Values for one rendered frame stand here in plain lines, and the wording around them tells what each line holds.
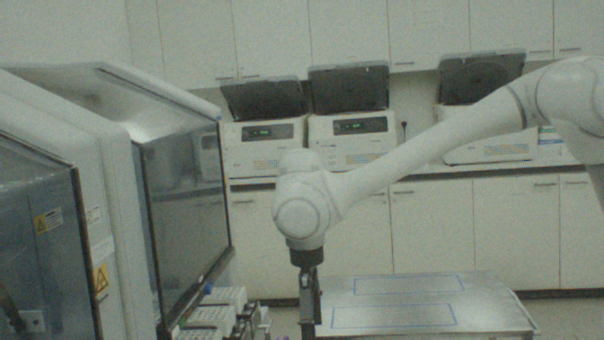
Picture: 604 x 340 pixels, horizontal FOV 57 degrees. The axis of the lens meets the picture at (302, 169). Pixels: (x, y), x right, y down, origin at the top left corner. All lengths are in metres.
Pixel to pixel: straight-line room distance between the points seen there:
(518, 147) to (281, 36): 1.67
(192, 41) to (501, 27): 2.02
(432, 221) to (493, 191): 0.42
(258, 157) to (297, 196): 2.61
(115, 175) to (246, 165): 2.52
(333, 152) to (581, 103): 2.59
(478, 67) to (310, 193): 2.89
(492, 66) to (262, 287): 2.08
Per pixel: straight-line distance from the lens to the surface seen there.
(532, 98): 1.17
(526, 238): 3.72
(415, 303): 1.73
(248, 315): 1.74
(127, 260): 1.13
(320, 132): 3.50
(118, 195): 1.10
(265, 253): 3.68
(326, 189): 0.99
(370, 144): 3.47
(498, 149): 3.57
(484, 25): 3.81
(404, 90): 4.08
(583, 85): 1.01
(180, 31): 3.94
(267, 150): 3.53
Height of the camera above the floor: 1.51
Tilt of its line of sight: 9 degrees down
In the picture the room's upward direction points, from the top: 5 degrees counter-clockwise
